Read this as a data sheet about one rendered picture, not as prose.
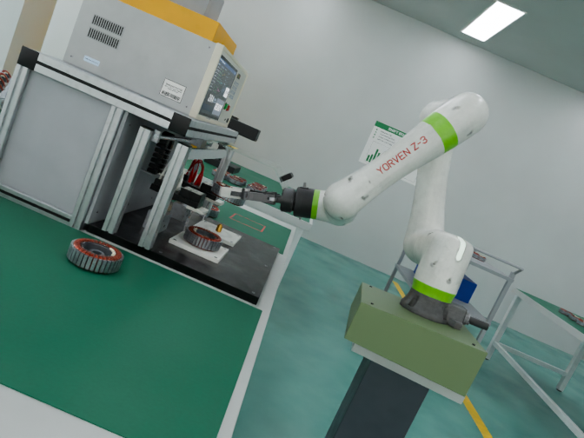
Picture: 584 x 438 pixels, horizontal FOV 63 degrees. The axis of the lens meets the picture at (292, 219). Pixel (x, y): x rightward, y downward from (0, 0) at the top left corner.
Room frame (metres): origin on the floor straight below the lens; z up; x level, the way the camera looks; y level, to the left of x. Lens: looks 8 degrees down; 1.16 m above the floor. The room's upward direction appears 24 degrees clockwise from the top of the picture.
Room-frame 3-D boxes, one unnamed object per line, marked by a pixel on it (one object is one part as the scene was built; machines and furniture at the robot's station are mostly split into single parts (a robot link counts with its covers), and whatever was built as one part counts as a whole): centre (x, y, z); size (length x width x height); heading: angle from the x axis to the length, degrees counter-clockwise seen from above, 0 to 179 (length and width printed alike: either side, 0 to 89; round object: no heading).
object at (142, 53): (1.49, 0.54, 1.22); 0.44 x 0.39 x 0.20; 0
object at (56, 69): (1.48, 0.54, 1.09); 0.68 x 0.44 x 0.05; 0
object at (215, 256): (1.36, 0.22, 0.78); 0.15 x 0.15 x 0.01; 0
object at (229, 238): (1.60, 0.22, 0.78); 0.15 x 0.15 x 0.01; 0
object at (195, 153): (1.48, 0.32, 1.03); 0.62 x 0.01 x 0.03; 0
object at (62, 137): (1.15, 0.62, 0.91); 0.28 x 0.03 x 0.32; 90
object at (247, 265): (1.48, 0.23, 0.76); 0.64 x 0.47 x 0.02; 0
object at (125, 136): (1.48, 0.47, 0.92); 0.66 x 0.01 x 0.30; 0
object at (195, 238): (1.36, 0.22, 0.80); 0.11 x 0.11 x 0.04
